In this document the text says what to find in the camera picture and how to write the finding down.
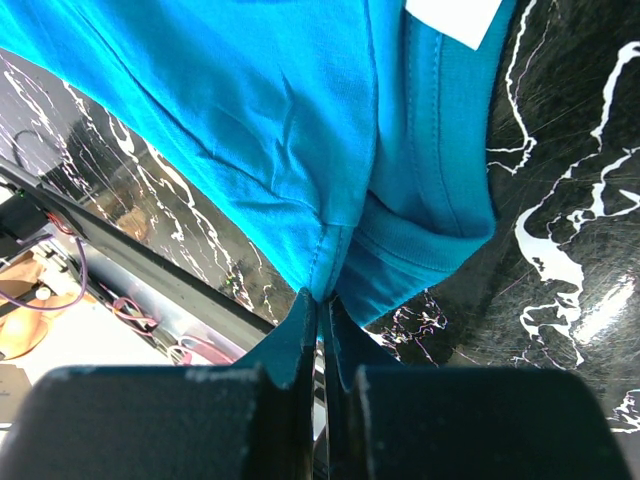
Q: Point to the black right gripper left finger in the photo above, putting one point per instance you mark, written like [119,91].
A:
[248,420]

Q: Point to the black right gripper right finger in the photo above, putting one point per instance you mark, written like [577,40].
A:
[386,420]

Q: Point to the bright blue t shirt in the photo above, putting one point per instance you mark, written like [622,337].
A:
[346,139]

